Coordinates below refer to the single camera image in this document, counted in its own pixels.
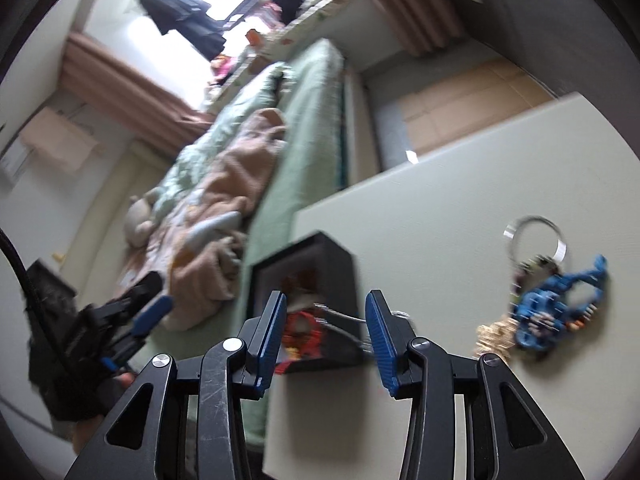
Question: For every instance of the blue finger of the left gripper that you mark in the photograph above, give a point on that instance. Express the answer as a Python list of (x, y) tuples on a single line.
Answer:
[(121, 310), (125, 346)]

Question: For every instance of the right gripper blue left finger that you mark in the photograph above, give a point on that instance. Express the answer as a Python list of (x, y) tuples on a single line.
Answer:
[(239, 368)]

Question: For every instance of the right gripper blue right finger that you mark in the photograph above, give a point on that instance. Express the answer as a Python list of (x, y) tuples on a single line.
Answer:
[(413, 368)]

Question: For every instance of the black jewelry box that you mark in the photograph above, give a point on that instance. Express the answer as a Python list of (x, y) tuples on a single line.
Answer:
[(323, 326)]

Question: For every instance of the silver bangle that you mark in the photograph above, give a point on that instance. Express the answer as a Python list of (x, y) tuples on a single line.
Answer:
[(531, 236)]

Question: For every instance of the left hand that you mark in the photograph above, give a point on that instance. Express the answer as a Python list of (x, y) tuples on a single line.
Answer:
[(84, 431)]

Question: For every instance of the beige plush toy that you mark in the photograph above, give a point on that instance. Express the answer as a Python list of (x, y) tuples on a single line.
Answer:
[(138, 223)]

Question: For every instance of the pink fleece blanket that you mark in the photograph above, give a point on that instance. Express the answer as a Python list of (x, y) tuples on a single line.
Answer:
[(199, 246)]

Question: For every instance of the left pink curtain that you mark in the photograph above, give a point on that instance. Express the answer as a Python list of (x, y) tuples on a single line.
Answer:
[(112, 86)]

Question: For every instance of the pink curtain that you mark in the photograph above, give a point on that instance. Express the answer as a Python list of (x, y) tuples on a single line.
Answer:
[(112, 86), (422, 26)]

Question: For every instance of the green floral quilt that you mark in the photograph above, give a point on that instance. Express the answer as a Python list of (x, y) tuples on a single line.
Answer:
[(191, 165)]

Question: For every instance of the flattened cardboard sheets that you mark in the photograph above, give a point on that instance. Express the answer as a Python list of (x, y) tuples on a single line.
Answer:
[(466, 103)]

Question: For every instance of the green bed mattress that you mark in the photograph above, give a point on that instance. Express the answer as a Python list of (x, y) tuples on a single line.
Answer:
[(308, 91)]

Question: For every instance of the hanging dark clothes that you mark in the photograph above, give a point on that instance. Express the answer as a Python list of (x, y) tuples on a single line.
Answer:
[(190, 19)]

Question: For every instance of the floral window seat cushion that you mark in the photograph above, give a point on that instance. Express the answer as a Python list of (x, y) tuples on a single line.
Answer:
[(275, 46)]

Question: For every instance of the right pink curtain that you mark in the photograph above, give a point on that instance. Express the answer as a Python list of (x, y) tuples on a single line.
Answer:
[(422, 26)]

